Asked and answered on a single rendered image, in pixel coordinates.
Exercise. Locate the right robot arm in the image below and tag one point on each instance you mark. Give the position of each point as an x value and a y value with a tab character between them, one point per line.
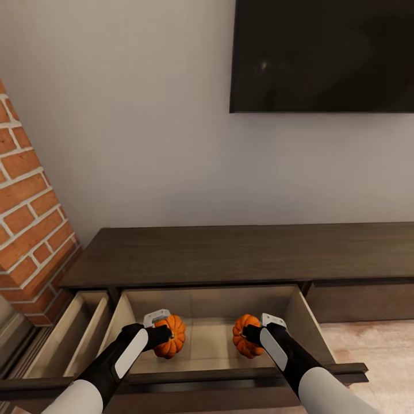
318	390

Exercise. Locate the wall mounted tv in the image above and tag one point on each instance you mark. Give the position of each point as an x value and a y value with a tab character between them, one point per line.
322	56

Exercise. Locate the cabinet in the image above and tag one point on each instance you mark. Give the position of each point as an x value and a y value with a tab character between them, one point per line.
209	276

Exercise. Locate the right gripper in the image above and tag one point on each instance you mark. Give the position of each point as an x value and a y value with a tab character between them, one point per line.
252	334

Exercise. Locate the pumpkin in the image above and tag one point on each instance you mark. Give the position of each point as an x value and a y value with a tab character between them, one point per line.
176	340
248	349

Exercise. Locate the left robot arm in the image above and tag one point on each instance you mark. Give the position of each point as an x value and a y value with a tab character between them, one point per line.
92	390

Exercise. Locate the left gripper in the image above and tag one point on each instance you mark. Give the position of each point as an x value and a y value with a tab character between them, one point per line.
160	335

